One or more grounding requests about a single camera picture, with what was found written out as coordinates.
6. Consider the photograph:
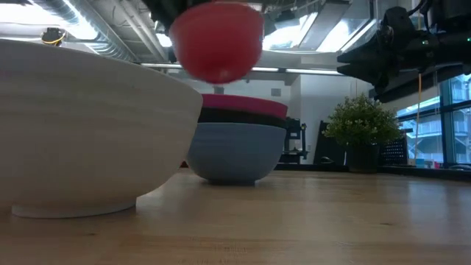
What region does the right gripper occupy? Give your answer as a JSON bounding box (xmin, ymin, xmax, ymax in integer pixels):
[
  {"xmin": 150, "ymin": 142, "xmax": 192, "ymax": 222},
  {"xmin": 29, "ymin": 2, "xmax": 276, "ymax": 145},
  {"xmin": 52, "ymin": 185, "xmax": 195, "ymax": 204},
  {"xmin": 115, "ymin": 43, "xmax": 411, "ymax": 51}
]
[{"xmin": 336, "ymin": 35, "xmax": 471, "ymax": 105}]

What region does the orange-red bowl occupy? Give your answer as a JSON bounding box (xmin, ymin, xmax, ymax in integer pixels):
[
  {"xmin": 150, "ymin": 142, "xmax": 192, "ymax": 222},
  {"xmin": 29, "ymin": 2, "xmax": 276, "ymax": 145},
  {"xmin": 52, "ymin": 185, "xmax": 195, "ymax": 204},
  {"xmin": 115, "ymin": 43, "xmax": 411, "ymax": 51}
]
[{"xmin": 169, "ymin": 1, "xmax": 266, "ymax": 85}]

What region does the pink bowl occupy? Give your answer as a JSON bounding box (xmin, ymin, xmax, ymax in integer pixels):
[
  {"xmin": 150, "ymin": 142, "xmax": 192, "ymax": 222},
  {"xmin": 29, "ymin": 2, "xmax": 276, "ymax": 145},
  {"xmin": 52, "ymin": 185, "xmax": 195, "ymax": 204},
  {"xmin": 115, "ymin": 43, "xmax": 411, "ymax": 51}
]
[{"xmin": 200, "ymin": 93, "xmax": 289, "ymax": 120}]

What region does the black bowl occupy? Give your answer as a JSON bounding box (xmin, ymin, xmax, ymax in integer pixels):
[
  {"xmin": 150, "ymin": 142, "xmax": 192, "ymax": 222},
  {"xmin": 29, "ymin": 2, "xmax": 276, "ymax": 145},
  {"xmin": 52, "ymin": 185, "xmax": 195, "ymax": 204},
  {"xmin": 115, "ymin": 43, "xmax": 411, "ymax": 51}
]
[{"xmin": 197, "ymin": 107, "xmax": 288, "ymax": 130}]

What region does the white bowl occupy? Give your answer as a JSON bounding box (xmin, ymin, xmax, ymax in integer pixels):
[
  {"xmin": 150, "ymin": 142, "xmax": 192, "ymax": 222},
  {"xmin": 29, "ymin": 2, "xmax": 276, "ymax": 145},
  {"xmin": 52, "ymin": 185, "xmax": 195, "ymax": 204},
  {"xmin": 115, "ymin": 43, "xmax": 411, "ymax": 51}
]
[{"xmin": 0, "ymin": 38, "xmax": 204, "ymax": 219}]

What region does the potted green plant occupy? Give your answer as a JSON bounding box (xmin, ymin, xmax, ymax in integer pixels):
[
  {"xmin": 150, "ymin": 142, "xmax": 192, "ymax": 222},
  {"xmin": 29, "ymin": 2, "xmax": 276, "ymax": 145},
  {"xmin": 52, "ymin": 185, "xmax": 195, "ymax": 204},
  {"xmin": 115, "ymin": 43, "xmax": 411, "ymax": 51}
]
[{"xmin": 322, "ymin": 93, "xmax": 403, "ymax": 174}]

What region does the long ceiling light strip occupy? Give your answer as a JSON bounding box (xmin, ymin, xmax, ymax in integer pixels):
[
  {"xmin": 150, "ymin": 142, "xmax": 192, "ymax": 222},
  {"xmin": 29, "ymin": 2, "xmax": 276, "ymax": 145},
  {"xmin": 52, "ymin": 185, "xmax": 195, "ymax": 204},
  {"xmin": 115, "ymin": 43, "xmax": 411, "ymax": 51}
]
[{"xmin": 139, "ymin": 62, "xmax": 345, "ymax": 77}]

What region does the black panel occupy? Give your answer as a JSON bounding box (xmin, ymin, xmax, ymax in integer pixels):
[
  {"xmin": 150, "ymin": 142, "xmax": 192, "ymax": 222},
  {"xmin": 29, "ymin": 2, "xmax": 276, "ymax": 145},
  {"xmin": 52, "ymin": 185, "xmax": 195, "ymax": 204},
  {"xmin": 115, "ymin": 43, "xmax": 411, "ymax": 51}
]
[{"xmin": 312, "ymin": 120, "xmax": 347, "ymax": 166}]

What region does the black pegboard stand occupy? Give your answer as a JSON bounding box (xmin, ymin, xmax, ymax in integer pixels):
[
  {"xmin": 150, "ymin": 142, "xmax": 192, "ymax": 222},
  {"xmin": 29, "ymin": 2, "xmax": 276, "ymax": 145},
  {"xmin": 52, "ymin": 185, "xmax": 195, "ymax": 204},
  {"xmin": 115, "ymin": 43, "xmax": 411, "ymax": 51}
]
[{"xmin": 378, "ymin": 137, "xmax": 410, "ymax": 167}]

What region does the black equipment rack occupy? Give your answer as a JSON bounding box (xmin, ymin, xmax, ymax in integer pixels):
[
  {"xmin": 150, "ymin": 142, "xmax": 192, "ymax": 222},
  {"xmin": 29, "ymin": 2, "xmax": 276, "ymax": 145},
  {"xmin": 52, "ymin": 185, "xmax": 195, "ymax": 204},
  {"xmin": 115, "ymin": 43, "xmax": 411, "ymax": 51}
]
[{"xmin": 278, "ymin": 117, "xmax": 309, "ymax": 165}]

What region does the yellow black ceiling reel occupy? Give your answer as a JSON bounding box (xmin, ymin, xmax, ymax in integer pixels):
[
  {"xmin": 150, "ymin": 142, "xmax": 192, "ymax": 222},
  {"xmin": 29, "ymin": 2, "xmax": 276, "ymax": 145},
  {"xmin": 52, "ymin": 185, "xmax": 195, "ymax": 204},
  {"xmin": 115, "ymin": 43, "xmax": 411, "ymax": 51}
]
[{"xmin": 40, "ymin": 26, "xmax": 68, "ymax": 47}]

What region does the light blue bowl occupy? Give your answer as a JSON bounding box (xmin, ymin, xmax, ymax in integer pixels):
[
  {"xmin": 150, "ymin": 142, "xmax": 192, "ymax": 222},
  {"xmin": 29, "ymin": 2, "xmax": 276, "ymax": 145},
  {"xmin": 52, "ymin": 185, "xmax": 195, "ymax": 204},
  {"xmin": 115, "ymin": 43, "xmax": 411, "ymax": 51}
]
[{"xmin": 185, "ymin": 121, "xmax": 288, "ymax": 186}]

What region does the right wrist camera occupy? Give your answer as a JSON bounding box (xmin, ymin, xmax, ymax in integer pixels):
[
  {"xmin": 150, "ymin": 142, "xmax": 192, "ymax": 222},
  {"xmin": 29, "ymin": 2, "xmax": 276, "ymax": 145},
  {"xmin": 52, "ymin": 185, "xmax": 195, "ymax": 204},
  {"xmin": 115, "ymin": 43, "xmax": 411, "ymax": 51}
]
[{"xmin": 380, "ymin": 6, "xmax": 419, "ymax": 40}]

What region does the silver ceiling duct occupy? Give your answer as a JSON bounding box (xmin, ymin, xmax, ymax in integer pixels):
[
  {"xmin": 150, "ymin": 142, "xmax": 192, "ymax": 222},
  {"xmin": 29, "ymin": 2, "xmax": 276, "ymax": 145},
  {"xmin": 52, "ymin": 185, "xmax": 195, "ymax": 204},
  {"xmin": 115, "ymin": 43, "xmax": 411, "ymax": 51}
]
[{"xmin": 32, "ymin": 0, "xmax": 172, "ymax": 63}]

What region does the hanging yellow cable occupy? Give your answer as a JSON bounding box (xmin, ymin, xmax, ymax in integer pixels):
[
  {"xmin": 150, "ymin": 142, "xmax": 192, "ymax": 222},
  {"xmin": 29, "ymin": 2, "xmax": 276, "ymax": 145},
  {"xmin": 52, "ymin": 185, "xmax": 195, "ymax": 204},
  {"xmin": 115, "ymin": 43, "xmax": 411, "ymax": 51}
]
[{"xmin": 415, "ymin": 72, "xmax": 423, "ymax": 160}]

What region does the black table edge rail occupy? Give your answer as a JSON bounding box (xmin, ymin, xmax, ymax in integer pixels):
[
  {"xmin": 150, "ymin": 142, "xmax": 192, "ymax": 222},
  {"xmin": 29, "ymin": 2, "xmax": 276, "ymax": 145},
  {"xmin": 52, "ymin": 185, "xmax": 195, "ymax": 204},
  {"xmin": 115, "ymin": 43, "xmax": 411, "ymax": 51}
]
[{"xmin": 274, "ymin": 163, "xmax": 471, "ymax": 182}]

